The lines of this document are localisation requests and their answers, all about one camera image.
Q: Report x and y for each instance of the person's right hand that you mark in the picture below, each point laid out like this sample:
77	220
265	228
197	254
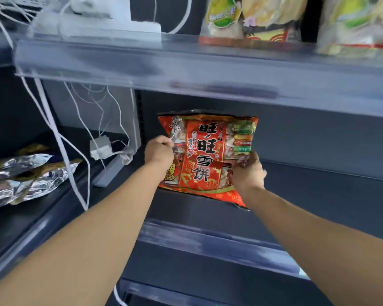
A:
249	178

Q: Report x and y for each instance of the person's left hand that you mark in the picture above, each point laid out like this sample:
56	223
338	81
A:
159	152

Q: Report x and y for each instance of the dark grey metal shelf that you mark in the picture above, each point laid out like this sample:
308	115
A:
19	226
274	188

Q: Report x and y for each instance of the red rice cracker bag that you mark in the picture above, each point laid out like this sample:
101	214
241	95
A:
207	149

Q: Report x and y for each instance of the big rice cracker bag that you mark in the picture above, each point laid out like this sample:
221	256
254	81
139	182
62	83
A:
354	22
252	12

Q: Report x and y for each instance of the person's right forearm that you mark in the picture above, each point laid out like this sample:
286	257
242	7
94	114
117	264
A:
322	245

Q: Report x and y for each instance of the person's left forearm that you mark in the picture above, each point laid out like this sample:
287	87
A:
67	245

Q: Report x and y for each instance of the white extension socket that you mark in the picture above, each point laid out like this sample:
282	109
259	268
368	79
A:
111	170

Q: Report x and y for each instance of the small white hanging adapter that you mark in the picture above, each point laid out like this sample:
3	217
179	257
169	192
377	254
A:
99	148

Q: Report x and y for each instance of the silver foil bag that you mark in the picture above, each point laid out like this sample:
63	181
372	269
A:
35	184
16	165

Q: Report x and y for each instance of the white power strip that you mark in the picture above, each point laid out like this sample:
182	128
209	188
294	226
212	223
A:
115	27

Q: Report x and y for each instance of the large white power adapter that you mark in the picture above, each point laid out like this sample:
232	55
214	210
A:
92	6

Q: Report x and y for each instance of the white vented modem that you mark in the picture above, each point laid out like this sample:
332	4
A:
35	0

